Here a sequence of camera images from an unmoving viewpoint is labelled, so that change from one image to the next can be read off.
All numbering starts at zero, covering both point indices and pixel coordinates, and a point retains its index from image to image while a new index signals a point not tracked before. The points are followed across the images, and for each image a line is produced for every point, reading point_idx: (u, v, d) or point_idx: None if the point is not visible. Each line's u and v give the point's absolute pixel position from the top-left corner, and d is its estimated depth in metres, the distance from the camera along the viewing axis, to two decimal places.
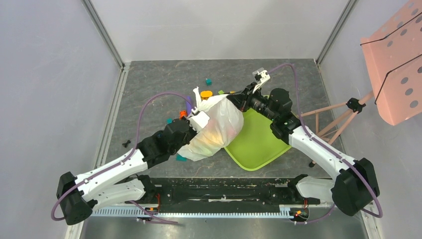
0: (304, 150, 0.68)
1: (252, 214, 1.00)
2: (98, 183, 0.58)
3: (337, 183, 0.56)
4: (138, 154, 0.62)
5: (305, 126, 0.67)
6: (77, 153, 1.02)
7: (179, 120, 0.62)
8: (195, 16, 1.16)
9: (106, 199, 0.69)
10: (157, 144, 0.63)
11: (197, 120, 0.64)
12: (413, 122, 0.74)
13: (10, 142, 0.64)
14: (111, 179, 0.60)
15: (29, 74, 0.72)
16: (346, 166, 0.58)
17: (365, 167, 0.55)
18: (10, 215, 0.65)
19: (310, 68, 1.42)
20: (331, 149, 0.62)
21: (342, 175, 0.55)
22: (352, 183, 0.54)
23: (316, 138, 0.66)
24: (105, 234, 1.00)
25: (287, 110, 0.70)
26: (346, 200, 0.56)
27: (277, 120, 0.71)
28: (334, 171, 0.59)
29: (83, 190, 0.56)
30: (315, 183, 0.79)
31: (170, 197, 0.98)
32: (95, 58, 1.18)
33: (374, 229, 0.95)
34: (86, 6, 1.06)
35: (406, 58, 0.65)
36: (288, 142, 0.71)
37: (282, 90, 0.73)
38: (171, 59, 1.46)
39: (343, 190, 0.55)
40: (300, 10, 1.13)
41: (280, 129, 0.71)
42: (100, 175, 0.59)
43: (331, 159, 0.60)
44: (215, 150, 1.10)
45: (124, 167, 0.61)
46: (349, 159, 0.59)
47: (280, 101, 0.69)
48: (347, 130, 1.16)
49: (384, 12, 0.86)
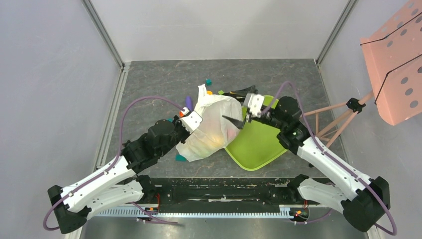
0: (312, 162, 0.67)
1: (252, 214, 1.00)
2: (82, 196, 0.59)
3: (354, 203, 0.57)
4: (123, 160, 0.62)
5: (316, 139, 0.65)
6: (77, 153, 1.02)
7: (162, 123, 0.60)
8: (195, 16, 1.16)
9: (101, 205, 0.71)
10: (142, 148, 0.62)
11: (187, 122, 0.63)
12: (413, 122, 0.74)
13: (10, 142, 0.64)
14: (96, 189, 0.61)
15: (29, 74, 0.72)
16: (363, 186, 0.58)
17: (381, 187, 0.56)
18: (11, 214, 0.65)
19: (310, 68, 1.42)
20: (345, 167, 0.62)
21: (360, 196, 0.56)
22: (370, 205, 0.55)
23: (329, 152, 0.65)
24: (105, 234, 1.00)
25: (296, 120, 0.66)
26: (360, 218, 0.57)
27: (286, 130, 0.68)
28: (349, 189, 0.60)
29: (68, 203, 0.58)
30: (317, 188, 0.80)
31: (170, 197, 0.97)
32: (95, 58, 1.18)
33: (374, 229, 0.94)
34: (86, 6, 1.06)
35: (406, 58, 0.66)
36: (296, 152, 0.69)
37: (290, 98, 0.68)
38: (171, 59, 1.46)
39: (358, 210, 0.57)
40: (300, 10, 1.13)
41: (288, 139, 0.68)
42: (84, 186, 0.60)
43: (346, 178, 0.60)
44: (212, 151, 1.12)
45: (108, 176, 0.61)
46: (365, 179, 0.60)
47: (289, 111, 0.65)
48: (347, 131, 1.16)
49: (384, 12, 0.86)
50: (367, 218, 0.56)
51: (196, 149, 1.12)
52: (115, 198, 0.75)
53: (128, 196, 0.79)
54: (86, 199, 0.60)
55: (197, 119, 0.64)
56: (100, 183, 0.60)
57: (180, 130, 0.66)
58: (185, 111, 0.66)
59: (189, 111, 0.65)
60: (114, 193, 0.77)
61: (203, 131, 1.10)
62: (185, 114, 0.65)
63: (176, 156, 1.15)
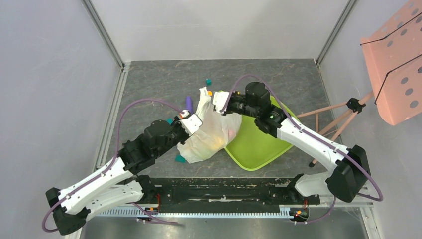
0: (292, 142, 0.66)
1: (252, 214, 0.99)
2: (79, 198, 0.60)
3: (334, 175, 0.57)
4: (120, 162, 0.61)
5: (292, 118, 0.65)
6: (77, 153, 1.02)
7: (157, 124, 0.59)
8: (195, 16, 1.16)
9: (100, 206, 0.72)
10: (140, 149, 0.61)
11: (187, 124, 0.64)
12: (412, 122, 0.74)
13: (10, 141, 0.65)
14: (92, 192, 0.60)
15: (30, 74, 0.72)
16: (342, 156, 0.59)
17: (358, 154, 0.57)
18: (11, 214, 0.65)
19: (310, 68, 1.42)
20: (322, 140, 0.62)
21: (339, 166, 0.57)
22: (349, 174, 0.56)
23: (306, 129, 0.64)
24: (105, 234, 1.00)
25: (265, 101, 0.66)
26: (342, 189, 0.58)
27: (261, 114, 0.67)
28: (330, 162, 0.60)
29: (65, 206, 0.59)
30: (309, 180, 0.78)
31: (170, 197, 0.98)
32: (95, 59, 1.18)
33: (374, 229, 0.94)
34: (86, 6, 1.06)
35: (406, 58, 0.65)
36: (276, 135, 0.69)
37: (257, 83, 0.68)
38: (171, 59, 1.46)
39: (339, 181, 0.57)
40: (300, 10, 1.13)
41: (265, 123, 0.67)
42: (81, 189, 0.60)
43: (325, 151, 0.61)
44: (213, 152, 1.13)
45: (105, 178, 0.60)
46: (343, 149, 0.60)
47: (257, 94, 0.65)
48: (347, 131, 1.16)
49: (384, 12, 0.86)
50: (349, 187, 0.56)
51: (196, 149, 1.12)
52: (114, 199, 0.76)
53: (128, 196, 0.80)
54: (83, 201, 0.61)
55: (196, 123, 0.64)
56: (96, 185, 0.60)
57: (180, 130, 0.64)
58: (184, 114, 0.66)
59: (189, 114, 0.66)
60: (113, 193, 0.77)
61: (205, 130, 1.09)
62: (185, 117, 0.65)
63: (176, 156, 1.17)
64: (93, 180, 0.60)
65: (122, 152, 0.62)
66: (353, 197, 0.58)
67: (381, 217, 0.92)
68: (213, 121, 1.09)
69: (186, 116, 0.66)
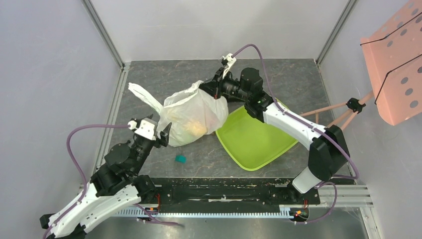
0: (277, 124, 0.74)
1: (252, 214, 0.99)
2: (63, 225, 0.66)
3: (311, 151, 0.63)
4: (92, 188, 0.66)
5: (277, 103, 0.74)
6: (77, 153, 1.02)
7: (115, 150, 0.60)
8: (195, 16, 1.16)
9: (95, 220, 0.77)
10: (111, 173, 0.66)
11: (143, 134, 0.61)
12: (413, 122, 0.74)
13: (10, 142, 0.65)
14: (73, 218, 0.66)
15: (30, 74, 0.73)
16: (318, 134, 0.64)
17: (334, 132, 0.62)
18: (10, 215, 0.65)
19: (310, 68, 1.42)
20: (301, 121, 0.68)
21: (315, 143, 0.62)
22: (324, 149, 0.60)
23: (289, 112, 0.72)
24: (105, 234, 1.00)
25: (258, 87, 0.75)
26: (319, 164, 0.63)
27: (251, 99, 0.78)
28: (307, 139, 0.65)
29: (54, 232, 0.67)
30: (302, 177, 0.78)
31: (170, 197, 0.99)
32: (95, 59, 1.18)
33: (374, 229, 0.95)
34: (86, 6, 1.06)
35: (406, 58, 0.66)
36: (263, 119, 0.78)
37: (251, 70, 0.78)
38: (171, 59, 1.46)
39: (316, 156, 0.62)
40: (300, 10, 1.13)
41: (254, 108, 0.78)
42: (63, 217, 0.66)
43: (304, 130, 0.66)
44: (195, 138, 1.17)
45: (81, 205, 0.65)
46: (320, 128, 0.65)
47: (251, 80, 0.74)
48: (347, 130, 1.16)
49: (384, 12, 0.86)
50: (325, 162, 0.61)
51: (177, 135, 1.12)
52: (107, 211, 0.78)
53: (123, 204, 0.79)
54: (69, 226, 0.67)
55: (150, 128, 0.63)
56: (75, 212, 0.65)
57: (147, 142, 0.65)
58: (132, 125, 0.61)
59: (136, 122, 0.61)
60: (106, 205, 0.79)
61: (185, 117, 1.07)
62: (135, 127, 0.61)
63: (176, 156, 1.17)
64: (71, 208, 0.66)
65: (95, 177, 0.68)
66: (329, 173, 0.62)
67: (382, 217, 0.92)
68: (195, 110, 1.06)
69: (135, 125, 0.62)
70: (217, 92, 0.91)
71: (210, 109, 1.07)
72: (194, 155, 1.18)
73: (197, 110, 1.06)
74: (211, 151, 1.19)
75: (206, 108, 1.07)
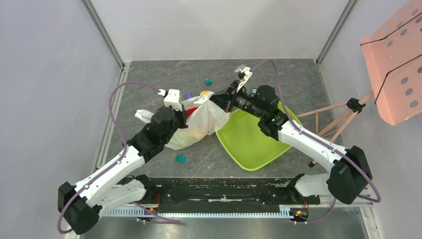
0: (292, 143, 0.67)
1: (252, 214, 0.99)
2: (99, 186, 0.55)
3: (332, 174, 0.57)
4: (132, 149, 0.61)
5: (293, 121, 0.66)
6: (77, 154, 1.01)
7: (162, 109, 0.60)
8: (195, 17, 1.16)
9: (111, 202, 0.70)
10: (148, 137, 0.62)
11: (169, 99, 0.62)
12: (412, 122, 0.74)
13: (10, 141, 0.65)
14: (111, 179, 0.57)
15: (30, 74, 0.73)
16: (339, 156, 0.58)
17: (356, 154, 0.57)
18: (10, 215, 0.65)
19: (310, 68, 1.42)
20: (321, 140, 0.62)
21: (337, 166, 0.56)
22: (347, 173, 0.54)
23: (306, 131, 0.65)
24: (104, 234, 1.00)
25: (274, 107, 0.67)
26: (342, 189, 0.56)
27: (264, 117, 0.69)
28: (327, 162, 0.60)
29: (85, 195, 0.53)
30: (307, 181, 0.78)
31: (170, 197, 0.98)
32: (95, 58, 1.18)
33: (374, 229, 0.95)
34: (86, 6, 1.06)
35: (406, 58, 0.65)
36: (278, 138, 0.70)
37: (266, 87, 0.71)
38: (171, 59, 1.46)
39: (338, 180, 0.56)
40: (300, 10, 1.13)
41: (268, 126, 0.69)
42: (100, 177, 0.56)
43: (323, 151, 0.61)
44: (194, 140, 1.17)
45: (121, 165, 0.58)
46: (341, 149, 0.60)
47: (267, 99, 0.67)
48: (347, 131, 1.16)
49: (384, 12, 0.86)
50: (349, 187, 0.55)
51: (179, 140, 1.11)
52: (120, 196, 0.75)
53: (133, 193, 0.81)
54: (103, 189, 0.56)
55: (175, 92, 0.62)
56: (114, 173, 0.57)
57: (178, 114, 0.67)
58: (161, 92, 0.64)
59: (166, 91, 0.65)
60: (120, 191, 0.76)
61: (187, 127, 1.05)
62: (164, 95, 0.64)
63: (176, 156, 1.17)
64: (110, 168, 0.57)
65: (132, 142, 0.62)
66: (353, 199, 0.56)
67: (383, 217, 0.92)
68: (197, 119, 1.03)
69: (164, 94, 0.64)
70: (228, 105, 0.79)
71: (213, 117, 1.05)
72: (194, 155, 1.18)
73: (200, 118, 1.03)
74: (211, 151, 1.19)
75: (209, 116, 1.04)
